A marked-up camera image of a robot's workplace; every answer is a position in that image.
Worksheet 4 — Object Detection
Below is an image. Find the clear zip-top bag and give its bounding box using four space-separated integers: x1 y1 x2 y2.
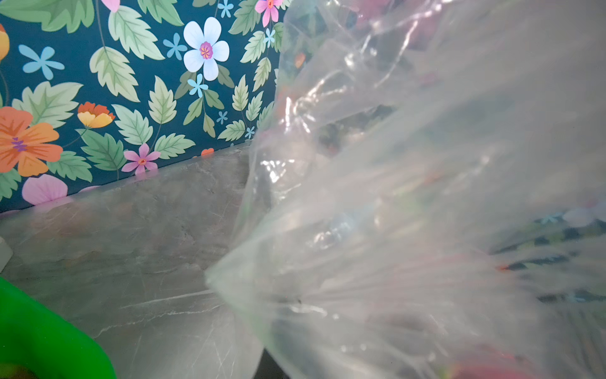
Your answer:
206 1 605 378

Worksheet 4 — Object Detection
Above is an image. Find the pink dragon fruit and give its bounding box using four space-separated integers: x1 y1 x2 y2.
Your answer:
439 349 549 379

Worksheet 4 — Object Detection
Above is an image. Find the green plastic basket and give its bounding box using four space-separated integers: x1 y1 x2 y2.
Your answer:
1 279 117 379

